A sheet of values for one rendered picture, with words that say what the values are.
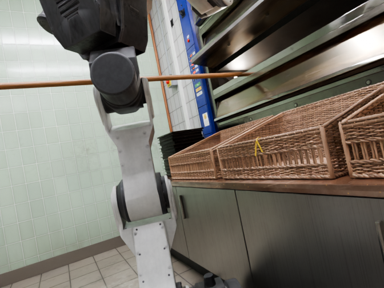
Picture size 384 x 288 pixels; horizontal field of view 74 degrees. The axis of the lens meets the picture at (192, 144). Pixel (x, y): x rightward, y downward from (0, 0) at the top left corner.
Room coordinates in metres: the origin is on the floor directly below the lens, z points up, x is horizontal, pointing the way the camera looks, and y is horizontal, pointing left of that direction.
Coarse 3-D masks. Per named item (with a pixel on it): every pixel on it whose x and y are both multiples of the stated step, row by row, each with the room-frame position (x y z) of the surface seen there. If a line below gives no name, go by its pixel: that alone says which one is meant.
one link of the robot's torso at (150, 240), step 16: (112, 192) 0.82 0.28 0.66; (112, 208) 0.82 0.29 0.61; (128, 224) 0.88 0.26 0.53; (144, 224) 0.84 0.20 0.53; (160, 224) 0.84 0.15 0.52; (176, 224) 0.85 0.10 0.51; (128, 240) 0.83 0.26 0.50; (144, 240) 0.81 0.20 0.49; (160, 240) 0.81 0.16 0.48; (144, 256) 0.79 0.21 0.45; (160, 256) 0.79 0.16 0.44; (144, 272) 0.77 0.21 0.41; (160, 272) 0.77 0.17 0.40
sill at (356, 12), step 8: (376, 0) 0.97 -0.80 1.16; (360, 8) 1.02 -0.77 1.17; (368, 8) 0.99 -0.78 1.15; (344, 16) 1.08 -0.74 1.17; (352, 16) 1.05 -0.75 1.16; (328, 24) 1.14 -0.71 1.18; (336, 24) 1.11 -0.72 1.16; (344, 24) 1.08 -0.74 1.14; (320, 32) 1.18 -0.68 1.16; (328, 32) 1.15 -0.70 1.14; (304, 40) 1.25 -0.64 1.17; (312, 40) 1.22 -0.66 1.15; (288, 48) 1.34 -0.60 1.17; (296, 48) 1.30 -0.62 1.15; (272, 56) 1.44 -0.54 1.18; (280, 56) 1.39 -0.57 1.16; (264, 64) 1.50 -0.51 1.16; (248, 72) 1.63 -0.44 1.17; (256, 72) 1.57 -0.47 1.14; (232, 80) 1.78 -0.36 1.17; (240, 80) 1.71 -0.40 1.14; (224, 88) 1.87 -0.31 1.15
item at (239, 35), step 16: (272, 0) 1.24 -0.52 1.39; (288, 0) 1.24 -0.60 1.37; (304, 0) 1.25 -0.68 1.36; (256, 16) 1.36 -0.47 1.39; (272, 16) 1.37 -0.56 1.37; (224, 32) 1.54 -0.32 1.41; (240, 32) 1.52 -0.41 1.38; (256, 32) 1.52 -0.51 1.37; (208, 48) 1.71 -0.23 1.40; (224, 48) 1.70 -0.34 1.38; (240, 48) 1.71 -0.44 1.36; (208, 64) 1.95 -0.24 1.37
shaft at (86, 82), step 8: (240, 72) 1.74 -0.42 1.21; (64, 80) 1.23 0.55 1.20; (72, 80) 1.25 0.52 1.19; (80, 80) 1.26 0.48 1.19; (88, 80) 1.28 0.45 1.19; (152, 80) 1.44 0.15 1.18; (160, 80) 1.47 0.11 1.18; (168, 80) 1.49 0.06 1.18; (0, 88) 1.11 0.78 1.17; (8, 88) 1.13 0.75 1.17; (16, 88) 1.14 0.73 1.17; (24, 88) 1.16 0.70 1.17
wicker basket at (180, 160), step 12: (264, 120) 1.44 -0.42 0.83; (228, 132) 1.86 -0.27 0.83; (204, 144) 1.87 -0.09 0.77; (216, 144) 1.92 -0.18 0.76; (180, 156) 1.55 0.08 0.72; (192, 156) 1.43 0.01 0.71; (204, 156) 1.32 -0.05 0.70; (216, 156) 1.27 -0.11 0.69; (180, 168) 1.60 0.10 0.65; (192, 168) 1.46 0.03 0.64; (204, 168) 1.34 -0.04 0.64; (216, 168) 1.26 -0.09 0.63
